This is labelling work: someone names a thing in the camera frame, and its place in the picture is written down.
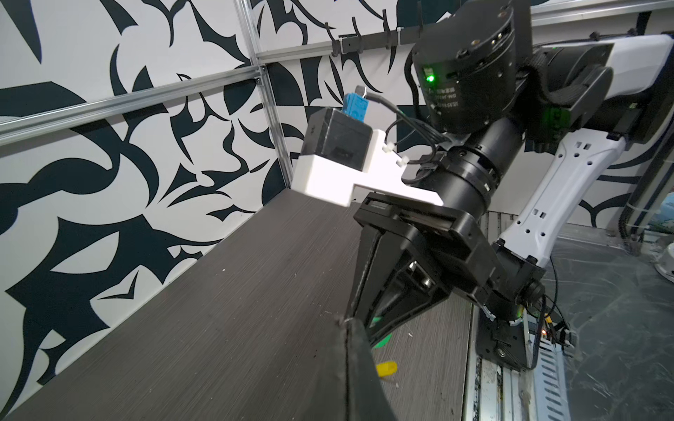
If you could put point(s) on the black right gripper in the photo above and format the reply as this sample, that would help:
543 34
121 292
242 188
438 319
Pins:
411 256

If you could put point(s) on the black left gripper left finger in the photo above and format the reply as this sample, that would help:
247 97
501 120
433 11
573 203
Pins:
326 396

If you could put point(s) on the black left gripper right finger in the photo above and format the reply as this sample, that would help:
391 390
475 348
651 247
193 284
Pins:
365 396

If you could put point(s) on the yellow capped key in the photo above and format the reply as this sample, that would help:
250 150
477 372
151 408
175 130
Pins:
386 369

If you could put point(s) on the green capped key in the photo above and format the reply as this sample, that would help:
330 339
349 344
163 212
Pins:
384 341

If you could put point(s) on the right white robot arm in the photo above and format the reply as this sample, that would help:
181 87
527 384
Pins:
491 92

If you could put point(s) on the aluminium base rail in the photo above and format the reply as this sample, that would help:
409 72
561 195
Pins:
492 392

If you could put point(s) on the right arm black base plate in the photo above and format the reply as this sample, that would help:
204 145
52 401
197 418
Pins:
502 344

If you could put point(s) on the white slotted cable duct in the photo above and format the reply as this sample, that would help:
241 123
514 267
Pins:
551 397

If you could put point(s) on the right aluminium corner post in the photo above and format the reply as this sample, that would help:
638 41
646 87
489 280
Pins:
245 16

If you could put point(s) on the grey wall hook rack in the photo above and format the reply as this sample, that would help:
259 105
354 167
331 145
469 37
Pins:
409 28

